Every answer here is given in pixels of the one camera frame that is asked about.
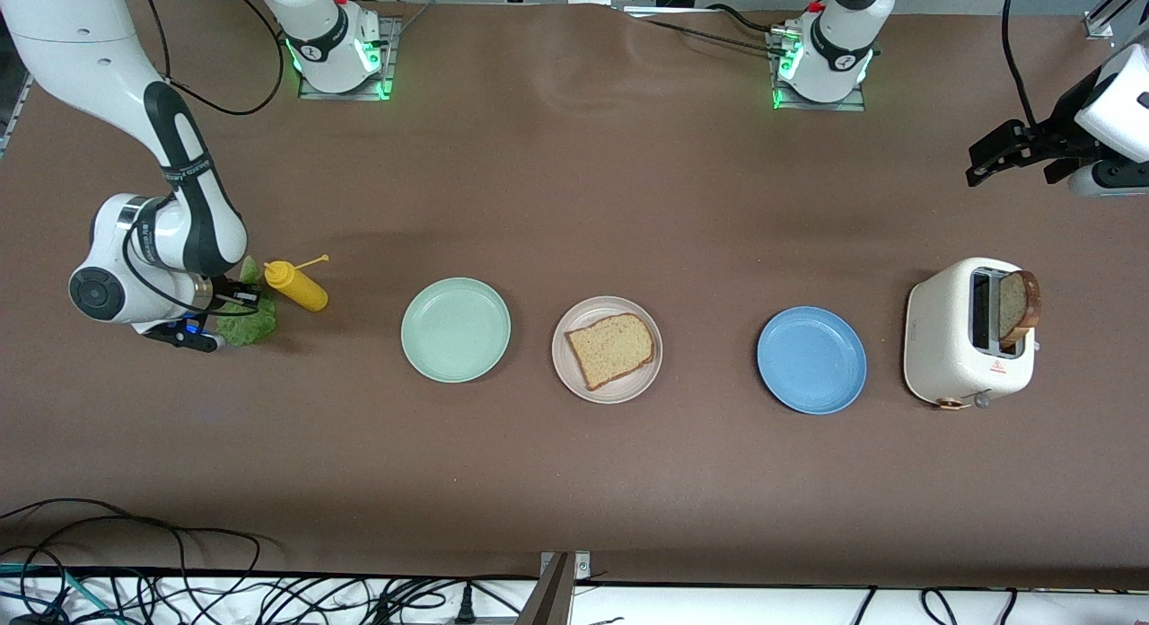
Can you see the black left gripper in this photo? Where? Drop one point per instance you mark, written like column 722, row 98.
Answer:
column 1059, row 140

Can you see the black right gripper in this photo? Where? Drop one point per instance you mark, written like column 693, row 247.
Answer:
column 226, row 294

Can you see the green lettuce leaf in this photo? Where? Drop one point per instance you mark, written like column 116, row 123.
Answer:
column 256, row 327

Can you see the yellow squeeze bottle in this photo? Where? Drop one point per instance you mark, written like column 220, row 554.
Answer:
column 301, row 288

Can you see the brown bread slice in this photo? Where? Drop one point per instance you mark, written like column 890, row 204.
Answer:
column 610, row 351
column 1019, row 306

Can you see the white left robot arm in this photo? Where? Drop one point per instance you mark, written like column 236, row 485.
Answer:
column 839, row 32

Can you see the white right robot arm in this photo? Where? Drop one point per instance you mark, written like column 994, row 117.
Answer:
column 81, row 50

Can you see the mint green plate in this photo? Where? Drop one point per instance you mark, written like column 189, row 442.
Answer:
column 455, row 330

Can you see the blue plate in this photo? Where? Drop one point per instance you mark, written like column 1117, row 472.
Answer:
column 812, row 360

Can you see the beige plate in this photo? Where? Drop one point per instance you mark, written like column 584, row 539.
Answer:
column 607, row 306

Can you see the white speckled toaster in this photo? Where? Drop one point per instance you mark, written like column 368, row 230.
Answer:
column 938, row 338

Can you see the black power plug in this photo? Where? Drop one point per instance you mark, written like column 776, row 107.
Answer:
column 464, row 607

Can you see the aluminium profile bar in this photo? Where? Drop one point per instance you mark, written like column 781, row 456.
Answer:
column 548, row 598

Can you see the aluminium frame corner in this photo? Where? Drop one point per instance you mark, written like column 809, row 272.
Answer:
column 1100, row 22

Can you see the metal corner bracket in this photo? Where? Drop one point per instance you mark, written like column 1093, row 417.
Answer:
column 582, row 567

